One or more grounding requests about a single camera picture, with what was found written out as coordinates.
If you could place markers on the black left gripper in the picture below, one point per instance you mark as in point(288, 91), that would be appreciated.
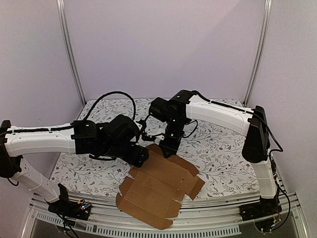
point(141, 159)

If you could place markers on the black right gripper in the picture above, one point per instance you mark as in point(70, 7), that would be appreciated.
point(169, 148)

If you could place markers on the brown cardboard paper box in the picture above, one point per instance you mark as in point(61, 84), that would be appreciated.
point(154, 192)

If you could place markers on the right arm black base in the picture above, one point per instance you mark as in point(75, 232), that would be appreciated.
point(263, 208)

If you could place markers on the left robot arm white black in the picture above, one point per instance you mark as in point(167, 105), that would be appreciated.
point(101, 141)

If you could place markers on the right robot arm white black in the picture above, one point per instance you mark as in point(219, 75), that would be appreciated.
point(186, 106)

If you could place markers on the floral patterned table mat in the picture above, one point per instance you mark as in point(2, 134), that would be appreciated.
point(214, 150)

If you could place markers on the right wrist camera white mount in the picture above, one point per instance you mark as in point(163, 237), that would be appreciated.
point(153, 137)

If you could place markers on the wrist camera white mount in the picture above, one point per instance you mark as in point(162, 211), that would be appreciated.
point(141, 124)
point(153, 137)

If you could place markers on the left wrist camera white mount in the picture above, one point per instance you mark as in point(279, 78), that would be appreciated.
point(141, 124)

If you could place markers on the aluminium front rail frame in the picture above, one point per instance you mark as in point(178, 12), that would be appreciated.
point(201, 219)

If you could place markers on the left aluminium frame post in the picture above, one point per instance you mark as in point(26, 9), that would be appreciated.
point(69, 51)

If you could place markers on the aluminium frame post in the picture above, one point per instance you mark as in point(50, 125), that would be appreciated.
point(259, 51)
point(69, 51)

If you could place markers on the right aluminium frame post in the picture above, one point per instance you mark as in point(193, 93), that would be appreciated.
point(259, 51)

